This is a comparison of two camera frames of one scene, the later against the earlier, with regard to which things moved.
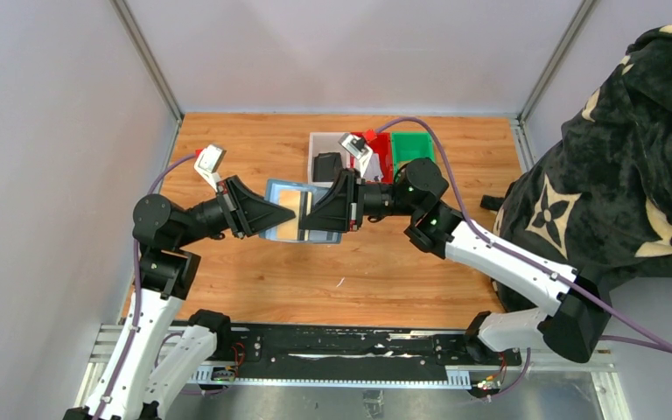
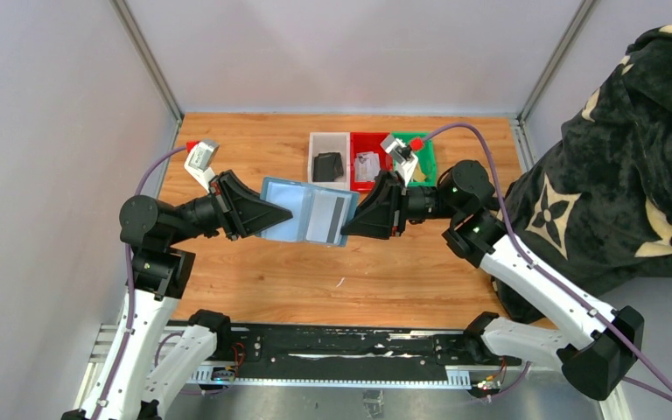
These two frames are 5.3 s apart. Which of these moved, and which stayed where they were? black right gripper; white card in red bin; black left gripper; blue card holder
Moved: black right gripper
Stayed: black left gripper; white card in red bin; blue card holder
